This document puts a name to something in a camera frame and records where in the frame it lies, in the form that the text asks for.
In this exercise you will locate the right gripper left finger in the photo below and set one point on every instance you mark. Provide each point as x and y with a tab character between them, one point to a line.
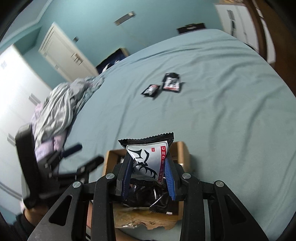
83	211

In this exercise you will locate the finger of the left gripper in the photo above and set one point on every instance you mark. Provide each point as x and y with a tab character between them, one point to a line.
71	150
90	166

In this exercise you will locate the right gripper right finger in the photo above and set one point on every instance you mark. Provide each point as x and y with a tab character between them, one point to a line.
229	219

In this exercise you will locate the black snacks in box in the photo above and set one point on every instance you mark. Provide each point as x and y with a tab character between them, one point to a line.
152	195

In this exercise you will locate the person's left hand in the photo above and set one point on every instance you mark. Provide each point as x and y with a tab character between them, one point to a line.
30	217

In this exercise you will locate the black office chair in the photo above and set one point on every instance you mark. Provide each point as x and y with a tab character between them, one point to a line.
33	183

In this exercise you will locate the torn brown paper flap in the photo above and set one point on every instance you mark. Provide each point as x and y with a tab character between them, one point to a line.
128	217

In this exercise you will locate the cardboard box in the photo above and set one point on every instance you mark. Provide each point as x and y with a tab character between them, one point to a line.
180	154

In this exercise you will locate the crumpled grey blanket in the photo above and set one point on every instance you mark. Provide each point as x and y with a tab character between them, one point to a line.
53	117

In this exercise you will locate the white wardrobe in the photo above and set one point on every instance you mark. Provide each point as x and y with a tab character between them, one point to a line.
21	91

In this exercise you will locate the white antler snack packet left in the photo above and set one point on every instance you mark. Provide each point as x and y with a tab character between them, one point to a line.
151	90

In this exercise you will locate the white antler snack packet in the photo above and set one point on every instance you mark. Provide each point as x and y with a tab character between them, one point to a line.
171	82
151	90

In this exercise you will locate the white door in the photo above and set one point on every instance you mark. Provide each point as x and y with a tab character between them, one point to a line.
63	55

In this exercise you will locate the light blue bed sheet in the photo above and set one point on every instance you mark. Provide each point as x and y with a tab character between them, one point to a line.
234	113

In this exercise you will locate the white antler snack packet upper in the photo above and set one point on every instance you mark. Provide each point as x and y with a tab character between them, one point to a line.
171	82

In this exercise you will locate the black item behind bed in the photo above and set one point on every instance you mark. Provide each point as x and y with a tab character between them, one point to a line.
191	28

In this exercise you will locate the white cabinet right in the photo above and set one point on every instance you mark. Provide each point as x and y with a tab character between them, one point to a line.
237	22

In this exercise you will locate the black bag by wall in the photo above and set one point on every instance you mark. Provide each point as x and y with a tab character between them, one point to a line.
112	59

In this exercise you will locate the metal wall bracket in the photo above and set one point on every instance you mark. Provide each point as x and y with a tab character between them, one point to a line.
124	18

